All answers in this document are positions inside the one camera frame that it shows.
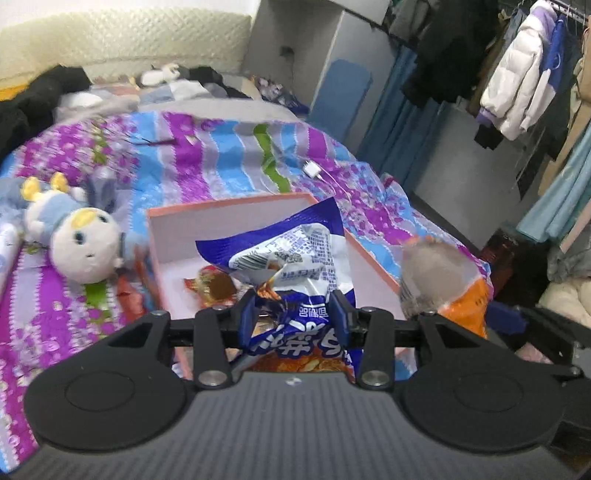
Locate red foil snack packet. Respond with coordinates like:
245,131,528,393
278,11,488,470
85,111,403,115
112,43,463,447
184,266,242,308

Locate floral striped bedspread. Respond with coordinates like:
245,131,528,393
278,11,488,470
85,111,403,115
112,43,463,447
0,108,496,462

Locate blue curtain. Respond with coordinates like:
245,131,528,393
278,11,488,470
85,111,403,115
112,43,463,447
357,45,445,186

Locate white charger with cable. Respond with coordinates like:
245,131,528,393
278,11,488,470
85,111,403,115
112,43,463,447
277,157,342,185

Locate light blue hanging garment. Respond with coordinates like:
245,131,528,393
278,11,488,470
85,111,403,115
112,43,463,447
516,133,591,241

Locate white puffer jacket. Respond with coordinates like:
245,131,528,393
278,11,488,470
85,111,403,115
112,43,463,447
475,0,563,142

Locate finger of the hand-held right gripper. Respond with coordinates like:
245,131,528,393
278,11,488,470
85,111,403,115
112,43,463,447
486,302,525,337

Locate small black and white plush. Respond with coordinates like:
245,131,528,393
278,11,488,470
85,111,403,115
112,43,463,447
137,62,191,89

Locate pile of black clothes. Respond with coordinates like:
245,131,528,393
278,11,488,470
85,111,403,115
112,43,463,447
0,64,94,158

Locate white and blue plush doll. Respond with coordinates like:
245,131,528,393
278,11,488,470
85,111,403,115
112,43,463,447
20,171,149,284

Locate orange snack packet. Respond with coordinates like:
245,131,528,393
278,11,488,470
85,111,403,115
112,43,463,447
398,234,491,339

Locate white cabinet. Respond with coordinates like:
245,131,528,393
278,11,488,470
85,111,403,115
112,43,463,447
240,0,399,126

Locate blue snack packet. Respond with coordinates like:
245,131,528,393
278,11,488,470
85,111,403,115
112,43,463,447
195,197,359,385

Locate beige hanging coat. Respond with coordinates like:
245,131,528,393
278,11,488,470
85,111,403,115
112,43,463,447
539,54,591,195

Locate cream quilted headboard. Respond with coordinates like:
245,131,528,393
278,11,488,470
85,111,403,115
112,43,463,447
0,12,253,89

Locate pink shoebox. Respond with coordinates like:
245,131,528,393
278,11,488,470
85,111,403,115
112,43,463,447
146,192,417,380

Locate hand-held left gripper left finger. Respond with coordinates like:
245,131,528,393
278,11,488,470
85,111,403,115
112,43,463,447
107,291,257,389

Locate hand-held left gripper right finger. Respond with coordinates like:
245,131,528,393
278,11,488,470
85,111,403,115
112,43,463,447
330,290,486,389

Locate blue chair back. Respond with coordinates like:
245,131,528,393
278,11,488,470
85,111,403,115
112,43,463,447
308,58,374,140

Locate black hanging jacket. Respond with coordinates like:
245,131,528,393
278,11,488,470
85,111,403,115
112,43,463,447
398,0,500,108

